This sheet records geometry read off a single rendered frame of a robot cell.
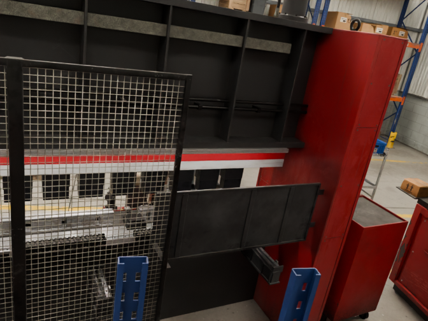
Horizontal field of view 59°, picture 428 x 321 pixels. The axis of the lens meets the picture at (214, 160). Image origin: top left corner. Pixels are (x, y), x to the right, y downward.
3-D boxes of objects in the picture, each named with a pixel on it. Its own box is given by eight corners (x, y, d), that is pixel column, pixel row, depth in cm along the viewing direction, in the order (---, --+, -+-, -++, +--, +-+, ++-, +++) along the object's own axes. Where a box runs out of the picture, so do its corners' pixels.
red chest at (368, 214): (332, 284, 373) (360, 193, 339) (371, 321, 331) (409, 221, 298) (291, 293, 350) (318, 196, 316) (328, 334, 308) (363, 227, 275)
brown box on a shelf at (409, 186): (420, 188, 382) (424, 177, 378) (439, 200, 359) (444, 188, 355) (395, 187, 374) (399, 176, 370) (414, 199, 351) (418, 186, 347)
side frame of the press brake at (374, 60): (258, 272, 372) (315, 27, 294) (314, 338, 302) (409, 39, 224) (235, 277, 360) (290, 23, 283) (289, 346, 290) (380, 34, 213)
